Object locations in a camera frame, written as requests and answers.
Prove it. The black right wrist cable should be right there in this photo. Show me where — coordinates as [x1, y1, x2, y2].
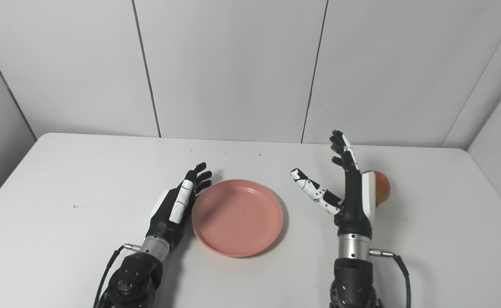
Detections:
[369, 249, 413, 308]

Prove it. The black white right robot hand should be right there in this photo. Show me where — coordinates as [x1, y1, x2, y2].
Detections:
[290, 130, 377, 238]

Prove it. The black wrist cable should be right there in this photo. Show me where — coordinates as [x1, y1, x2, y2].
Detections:
[369, 249, 413, 308]
[93, 243, 141, 308]

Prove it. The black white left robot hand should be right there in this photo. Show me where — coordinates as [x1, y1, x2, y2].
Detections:
[146, 162, 213, 250]

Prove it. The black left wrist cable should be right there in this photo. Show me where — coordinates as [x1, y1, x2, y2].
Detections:
[93, 243, 141, 308]

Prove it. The pink round plate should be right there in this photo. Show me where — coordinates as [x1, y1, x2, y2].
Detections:
[191, 179, 284, 258]

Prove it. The red yellow apple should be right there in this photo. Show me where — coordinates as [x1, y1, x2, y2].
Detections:
[361, 170, 391, 208]

